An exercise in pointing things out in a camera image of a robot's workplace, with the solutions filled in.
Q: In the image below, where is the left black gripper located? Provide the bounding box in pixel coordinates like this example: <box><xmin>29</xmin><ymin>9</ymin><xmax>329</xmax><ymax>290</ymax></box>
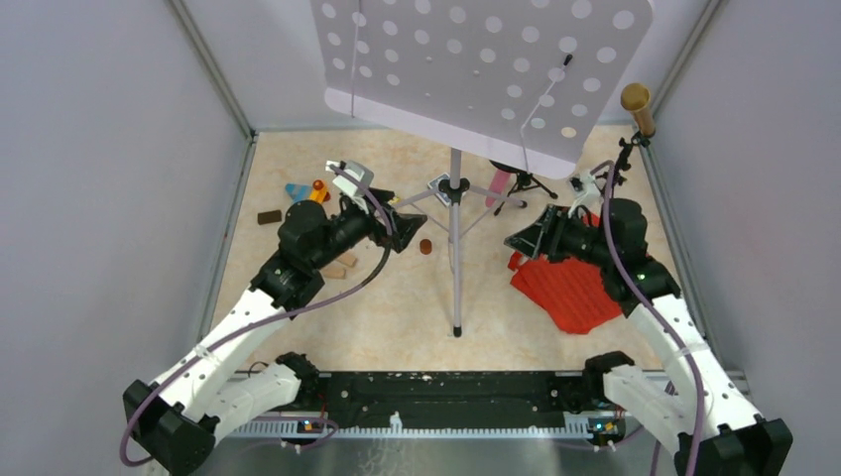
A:
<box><xmin>310</xmin><ymin>186</ymin><xmax>426</xmax><ymax>271</ymax></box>

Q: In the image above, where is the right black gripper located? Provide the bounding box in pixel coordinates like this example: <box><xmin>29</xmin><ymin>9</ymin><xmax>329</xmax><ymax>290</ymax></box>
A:
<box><xmin>505</xmin><ymin>203</ymin><xmax>614</xmax><ymax>269</ymax></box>

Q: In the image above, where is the red sheet music page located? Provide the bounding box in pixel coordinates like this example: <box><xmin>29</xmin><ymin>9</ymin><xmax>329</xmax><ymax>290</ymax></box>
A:
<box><xmin>510</xmin><ymin>258</ymin><xmax>621</xmax><ymax>335</ymax></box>

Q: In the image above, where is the lilac music stand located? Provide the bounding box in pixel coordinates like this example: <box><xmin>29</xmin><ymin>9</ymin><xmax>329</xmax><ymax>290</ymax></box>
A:
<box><xmin>309</xmin><ymin>0</ymin><xmax>659</xmax><ymax>338</ymax></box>

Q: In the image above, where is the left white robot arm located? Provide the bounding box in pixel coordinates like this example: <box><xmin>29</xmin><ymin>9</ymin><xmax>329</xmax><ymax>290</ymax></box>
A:
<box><xmin>121</xmin><ymin>190</ymin><xmax>427</xmax><ymax>475</ymax></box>

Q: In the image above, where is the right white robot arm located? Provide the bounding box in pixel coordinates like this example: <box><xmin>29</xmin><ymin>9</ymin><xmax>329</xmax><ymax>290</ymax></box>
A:
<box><xmin>504</xmin><ymin>198</ymin><xmax>793</xmax><ymax>475</ymax></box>

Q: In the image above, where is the red owl toy block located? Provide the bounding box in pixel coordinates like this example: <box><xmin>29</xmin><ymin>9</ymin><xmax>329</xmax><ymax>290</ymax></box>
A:
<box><xmin>508</xmin><ymin>252</ymin><xmax>529</xmax><ymax>272</ymax></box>

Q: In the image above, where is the blue playing card box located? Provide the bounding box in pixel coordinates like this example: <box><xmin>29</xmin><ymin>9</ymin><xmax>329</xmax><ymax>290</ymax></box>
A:
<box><xmin>427</xmin><ymin>174</ymin><xmax>452</xmax><ymax>207</ymax></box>

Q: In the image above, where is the pink microphone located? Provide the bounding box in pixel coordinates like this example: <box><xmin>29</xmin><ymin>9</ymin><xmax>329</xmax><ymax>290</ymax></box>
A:
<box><xmin>485</xmin><ymin>170</ymin><xmax>511</xmax><ymax>208</ymax></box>

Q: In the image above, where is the beige wooden peg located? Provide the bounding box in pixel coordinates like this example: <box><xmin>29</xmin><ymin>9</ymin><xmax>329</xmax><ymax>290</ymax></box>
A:
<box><xmin>320</xmin><ymin>263</ymin><xmax>346</xmax><ymax>280</ymax></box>
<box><xmin>336</xmin><ymin>252</ymin><xmax>358</xmax><ymax>268</ymax></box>

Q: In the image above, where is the blue yellow toy vehicle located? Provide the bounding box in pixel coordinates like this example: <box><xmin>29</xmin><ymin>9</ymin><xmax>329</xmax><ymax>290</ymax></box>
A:
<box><xmin>285</xmin><ymin>179</ymin><xmax>331</xmax><ymax>203</ymax></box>

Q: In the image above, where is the black tall microphone tripod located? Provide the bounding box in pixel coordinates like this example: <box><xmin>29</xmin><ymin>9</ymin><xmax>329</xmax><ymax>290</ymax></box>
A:
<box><xmin>606</xmin><ymin>131</ymin><xmax>652</xmax><ymax>187</ymax></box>

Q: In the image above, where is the dark brown wooden block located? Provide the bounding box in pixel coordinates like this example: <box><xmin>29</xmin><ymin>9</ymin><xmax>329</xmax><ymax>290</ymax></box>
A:
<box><xmin>257</xmin><ymin>209</ymin><xmax>284</xmax><ymax>226</ymax></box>

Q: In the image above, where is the gold microphone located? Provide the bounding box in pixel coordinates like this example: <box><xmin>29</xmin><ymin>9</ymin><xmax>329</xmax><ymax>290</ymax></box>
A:
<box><xmin>620</xmin><ymin>82</ymin><xmax>657</xmax><ymax>138</ymax></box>

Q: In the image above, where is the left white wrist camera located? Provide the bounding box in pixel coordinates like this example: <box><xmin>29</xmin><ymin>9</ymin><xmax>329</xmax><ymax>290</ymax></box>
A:
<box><xmin>325</xmin><ymin>161</ymin><xmax>375</xmax><ymax>212</ymax></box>

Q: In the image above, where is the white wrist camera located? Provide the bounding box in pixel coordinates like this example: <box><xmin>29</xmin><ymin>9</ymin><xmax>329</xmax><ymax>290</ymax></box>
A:
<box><xmin>325</xmin><ymin>161</ymin><xmax>375</xmax><ymax>212</ymax></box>
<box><xmin>567</xmin><ymin>172</ymin><xmax>602</xmax><ymax>217</ymax></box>

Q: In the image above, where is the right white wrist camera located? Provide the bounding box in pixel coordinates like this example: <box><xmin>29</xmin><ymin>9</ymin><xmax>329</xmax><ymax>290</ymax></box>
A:
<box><xmin>567</xmin><ymin>172</ymin><xmax>602</xmax><ymax>217</ymax></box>

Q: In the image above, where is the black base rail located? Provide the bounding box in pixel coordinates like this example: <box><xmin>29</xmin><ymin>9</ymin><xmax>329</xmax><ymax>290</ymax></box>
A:
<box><xmin>279</xmin><ymin>371</ymin><xmax>627</xmax><ymax>437</ymax></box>

